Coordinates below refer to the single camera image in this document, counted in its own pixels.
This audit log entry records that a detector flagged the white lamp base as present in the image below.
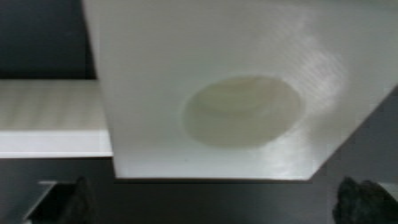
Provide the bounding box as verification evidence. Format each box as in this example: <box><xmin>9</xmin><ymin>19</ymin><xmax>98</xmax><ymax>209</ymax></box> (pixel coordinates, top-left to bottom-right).
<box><xmin>82</xmin><ymin>0</ymin><xmax>398</xmax><ymax>181</ymax></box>

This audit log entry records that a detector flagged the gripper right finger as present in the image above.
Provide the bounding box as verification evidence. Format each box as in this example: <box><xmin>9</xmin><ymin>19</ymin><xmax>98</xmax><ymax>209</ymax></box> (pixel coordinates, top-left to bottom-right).
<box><xmin>332</xmin><ymin>177</ymin><xmax>398</xmax><ymax>224</ymax></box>

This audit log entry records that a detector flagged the white right barrier block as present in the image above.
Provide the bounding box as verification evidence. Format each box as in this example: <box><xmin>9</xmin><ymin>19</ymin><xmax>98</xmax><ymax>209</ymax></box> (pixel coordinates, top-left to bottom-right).
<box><xmin>0</xmin><ymin>80</ymin><xmax>112</xmax><ymax>158</ymax></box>

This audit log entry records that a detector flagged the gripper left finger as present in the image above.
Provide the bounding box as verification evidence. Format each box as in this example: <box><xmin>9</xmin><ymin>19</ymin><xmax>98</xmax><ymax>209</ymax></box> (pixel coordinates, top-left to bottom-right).
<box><xmin>23</xmin><ymin>177</ymin><xmax>96</xmax><ymax>224</ymax></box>

